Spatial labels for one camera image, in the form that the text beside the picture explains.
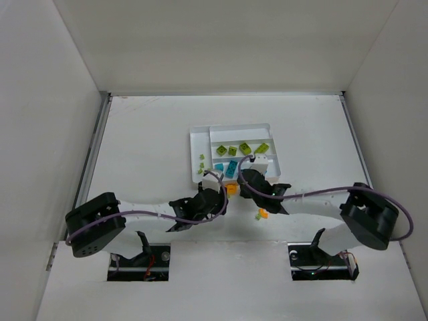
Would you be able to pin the small green lego cluster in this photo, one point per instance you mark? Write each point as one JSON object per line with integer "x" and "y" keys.
{"x": 201, "y": 168}

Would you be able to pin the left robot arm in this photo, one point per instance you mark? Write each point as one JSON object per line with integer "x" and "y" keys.
{"x": 95, "y": 224}

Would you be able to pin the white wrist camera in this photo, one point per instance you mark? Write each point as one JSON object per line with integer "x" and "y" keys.
{"x": 260, "y": 163}
{"x": 210, "y": 180}

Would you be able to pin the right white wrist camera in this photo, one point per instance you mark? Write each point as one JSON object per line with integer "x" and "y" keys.
{"x": 260, "y": 163}

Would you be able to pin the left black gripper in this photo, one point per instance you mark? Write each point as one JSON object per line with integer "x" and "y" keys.
{"x": 218, "y": 198}

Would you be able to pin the green curved lego brick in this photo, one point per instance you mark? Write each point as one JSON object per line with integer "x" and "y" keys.
{"x": 245, "y": 149}

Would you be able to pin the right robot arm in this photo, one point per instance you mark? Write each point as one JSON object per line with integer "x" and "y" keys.
{"x": 366, "y": 218}

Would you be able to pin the small orange curved lego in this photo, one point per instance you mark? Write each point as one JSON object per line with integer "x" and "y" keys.
{"x": 262, "y": 213}

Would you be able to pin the white compartment tray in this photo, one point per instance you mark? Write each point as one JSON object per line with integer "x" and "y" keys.
{"x": 215, "y": 145}

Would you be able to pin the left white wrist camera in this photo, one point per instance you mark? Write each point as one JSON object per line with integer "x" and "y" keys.
{"x": 210, "y": 180}

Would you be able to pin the green studded lego brick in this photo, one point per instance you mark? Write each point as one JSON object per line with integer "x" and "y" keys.
{"x": 262, "y": 148}

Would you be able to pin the teal curved lego brick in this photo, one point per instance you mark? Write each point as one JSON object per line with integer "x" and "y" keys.
{"x": 219, "y": 167}

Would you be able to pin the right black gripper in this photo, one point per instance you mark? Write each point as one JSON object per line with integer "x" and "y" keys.
{"x": 249, "y": 177}

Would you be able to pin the orange arch lego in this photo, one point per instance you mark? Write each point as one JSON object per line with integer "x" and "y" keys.
{"x": 232, "y": 188}

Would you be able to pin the long teal lego brick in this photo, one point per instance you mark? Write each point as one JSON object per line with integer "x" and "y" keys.
{"x": 231, "y": 168}

